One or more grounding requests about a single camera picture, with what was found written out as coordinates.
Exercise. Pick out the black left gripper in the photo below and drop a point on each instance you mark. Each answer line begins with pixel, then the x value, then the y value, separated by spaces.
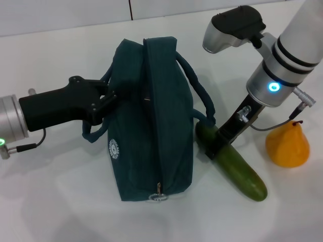
pixel 55 108

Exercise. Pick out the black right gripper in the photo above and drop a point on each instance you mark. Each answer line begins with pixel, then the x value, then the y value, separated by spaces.
pixel 242 118

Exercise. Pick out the green cucumber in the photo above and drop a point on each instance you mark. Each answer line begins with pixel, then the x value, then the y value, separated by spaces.
pixel 242 174

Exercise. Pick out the dark teal fabric lunch bag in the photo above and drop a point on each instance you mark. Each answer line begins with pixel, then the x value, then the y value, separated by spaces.
pixel 171 131

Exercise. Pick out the orange pear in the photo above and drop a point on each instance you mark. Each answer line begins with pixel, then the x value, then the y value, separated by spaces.
pixel 287 148

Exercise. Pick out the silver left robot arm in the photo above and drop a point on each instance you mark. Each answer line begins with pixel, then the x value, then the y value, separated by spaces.
pixel 10 118

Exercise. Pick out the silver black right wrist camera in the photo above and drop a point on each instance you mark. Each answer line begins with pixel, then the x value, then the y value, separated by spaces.
pixel 234 27

